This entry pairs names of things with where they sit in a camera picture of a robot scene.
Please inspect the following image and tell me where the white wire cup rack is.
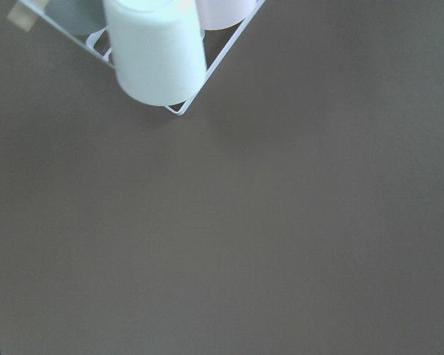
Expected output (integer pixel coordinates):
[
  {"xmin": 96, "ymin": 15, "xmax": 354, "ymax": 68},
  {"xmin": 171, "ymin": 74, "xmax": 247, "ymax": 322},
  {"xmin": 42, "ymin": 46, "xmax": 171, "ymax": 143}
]
[{"xmin": 7, "ymin": 1, "xmax": 263, "ymax": 115}]

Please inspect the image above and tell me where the pink plastic cup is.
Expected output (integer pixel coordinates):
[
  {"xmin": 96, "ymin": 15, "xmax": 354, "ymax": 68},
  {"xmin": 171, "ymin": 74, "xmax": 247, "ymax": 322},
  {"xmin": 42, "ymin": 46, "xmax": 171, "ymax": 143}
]
[{"xmin": 195, "ymin": 0, "xmax": 257, "ymax": 30}]

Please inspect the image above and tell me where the grey-blue plastic cup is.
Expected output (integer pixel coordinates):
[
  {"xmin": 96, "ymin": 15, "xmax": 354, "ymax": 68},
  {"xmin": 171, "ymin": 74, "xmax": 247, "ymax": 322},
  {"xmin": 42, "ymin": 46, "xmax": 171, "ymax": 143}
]
[{"xmin": 45, "ymin": 0, "xmax": 106, "ymax": 36}]

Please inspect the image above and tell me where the white plastic cup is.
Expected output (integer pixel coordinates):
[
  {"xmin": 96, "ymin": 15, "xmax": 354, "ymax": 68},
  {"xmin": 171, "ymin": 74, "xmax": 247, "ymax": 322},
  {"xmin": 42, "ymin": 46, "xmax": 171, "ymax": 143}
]
[{"xmin": 103, "ymin": 1, "xmax": 206, "ymax": 107}]

